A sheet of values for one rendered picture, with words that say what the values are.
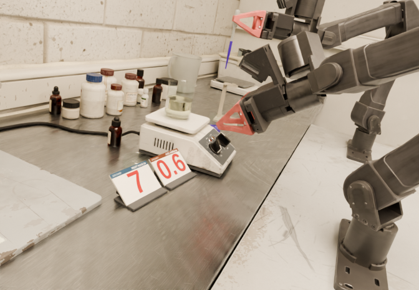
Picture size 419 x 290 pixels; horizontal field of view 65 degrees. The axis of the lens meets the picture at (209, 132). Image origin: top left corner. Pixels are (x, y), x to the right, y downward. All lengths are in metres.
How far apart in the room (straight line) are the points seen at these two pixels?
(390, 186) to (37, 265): 0.46
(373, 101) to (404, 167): 0.59
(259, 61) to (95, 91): 0.49
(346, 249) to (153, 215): 0.31
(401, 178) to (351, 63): 0.17
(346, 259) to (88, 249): 0.38
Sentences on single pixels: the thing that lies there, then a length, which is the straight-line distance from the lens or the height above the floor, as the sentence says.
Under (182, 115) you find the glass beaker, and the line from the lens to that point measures 0.72.
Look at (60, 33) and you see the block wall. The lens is 1.05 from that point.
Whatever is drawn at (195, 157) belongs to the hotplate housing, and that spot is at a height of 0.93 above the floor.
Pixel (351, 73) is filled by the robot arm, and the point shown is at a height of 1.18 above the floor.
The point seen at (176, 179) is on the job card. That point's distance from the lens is 0.66.
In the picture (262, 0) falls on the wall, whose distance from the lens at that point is 2.20.
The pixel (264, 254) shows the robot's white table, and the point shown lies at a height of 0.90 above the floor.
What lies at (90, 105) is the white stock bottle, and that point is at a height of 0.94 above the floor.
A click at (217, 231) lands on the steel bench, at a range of 0.54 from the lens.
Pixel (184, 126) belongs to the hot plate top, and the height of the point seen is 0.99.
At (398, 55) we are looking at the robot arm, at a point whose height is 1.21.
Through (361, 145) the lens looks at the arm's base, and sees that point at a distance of 1.12.
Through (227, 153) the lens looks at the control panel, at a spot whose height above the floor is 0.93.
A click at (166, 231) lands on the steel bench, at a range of 0.52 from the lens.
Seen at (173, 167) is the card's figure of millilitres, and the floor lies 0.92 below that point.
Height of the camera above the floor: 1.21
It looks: 19 degrees down
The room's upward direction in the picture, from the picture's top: 11 degrees clockwise
